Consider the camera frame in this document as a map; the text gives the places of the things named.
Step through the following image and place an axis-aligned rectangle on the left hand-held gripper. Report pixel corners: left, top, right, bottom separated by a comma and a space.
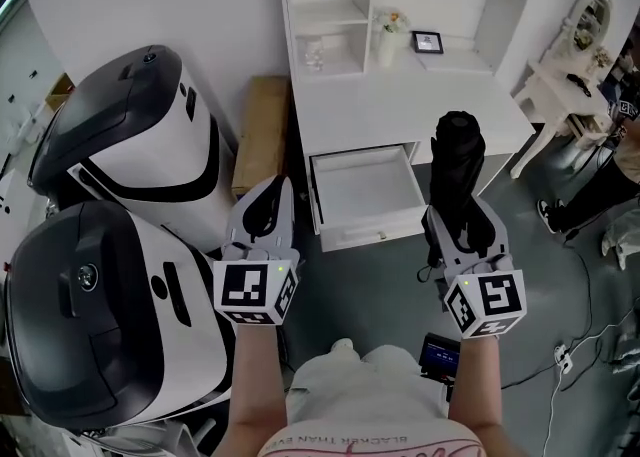
213, 175, 302, 327

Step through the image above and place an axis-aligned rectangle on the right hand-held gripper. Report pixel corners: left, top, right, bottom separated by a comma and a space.
421, 196, 529, 342

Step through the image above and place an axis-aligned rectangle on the black umbrella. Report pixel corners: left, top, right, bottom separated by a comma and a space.
416, 110, 488, 284

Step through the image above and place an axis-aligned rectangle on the white drawer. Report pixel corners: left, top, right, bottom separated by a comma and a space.
308, 143, 432, 253

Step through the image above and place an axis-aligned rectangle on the person's right forearm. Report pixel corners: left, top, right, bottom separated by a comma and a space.
445, 333, 504, 447

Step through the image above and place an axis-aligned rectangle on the person's left forearm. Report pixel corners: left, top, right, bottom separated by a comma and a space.
213, 321, 292, 457

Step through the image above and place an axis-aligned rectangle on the wooden crate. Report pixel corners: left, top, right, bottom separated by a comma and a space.
230, 75, 292, 202

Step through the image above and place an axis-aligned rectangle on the black device with screen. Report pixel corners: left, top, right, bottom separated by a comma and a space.
418, 331, 462, 387

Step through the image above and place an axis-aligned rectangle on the white and black robot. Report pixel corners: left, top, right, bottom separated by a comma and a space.
3, 200, 237, 432
26, 44, 240, 252

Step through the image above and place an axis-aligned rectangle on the white desk with shelves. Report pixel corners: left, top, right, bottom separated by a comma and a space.
275, 0, 537, 199

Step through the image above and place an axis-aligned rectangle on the white power strip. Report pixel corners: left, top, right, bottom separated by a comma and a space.
553, 343, 574, 374

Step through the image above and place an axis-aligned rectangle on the grey cloth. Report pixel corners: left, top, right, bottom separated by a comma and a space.
601, 216, 640, 272

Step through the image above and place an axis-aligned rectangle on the clear glass ornament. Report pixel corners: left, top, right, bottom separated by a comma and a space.
298, 36, 332, 72

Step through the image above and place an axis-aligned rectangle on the white vanity table with mirror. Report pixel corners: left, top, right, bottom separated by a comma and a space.
511, 0, 617, 177

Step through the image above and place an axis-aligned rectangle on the person's light shirt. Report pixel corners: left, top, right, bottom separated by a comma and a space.
256, 337, 489, 457

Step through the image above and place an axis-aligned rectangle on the white vase with flowers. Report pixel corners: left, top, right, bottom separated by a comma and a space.
371, 6, 412, 69

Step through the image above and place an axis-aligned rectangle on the cardboard box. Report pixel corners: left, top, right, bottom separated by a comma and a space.
44, 71, 77, 112

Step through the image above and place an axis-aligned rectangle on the black cable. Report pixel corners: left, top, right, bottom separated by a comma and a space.
499, 229, 609, 391

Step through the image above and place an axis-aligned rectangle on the white cable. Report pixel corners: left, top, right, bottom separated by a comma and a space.
540, 308, 640, 457

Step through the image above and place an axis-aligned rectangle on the black picture frame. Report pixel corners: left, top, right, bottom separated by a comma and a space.
410, 30, 446, 55

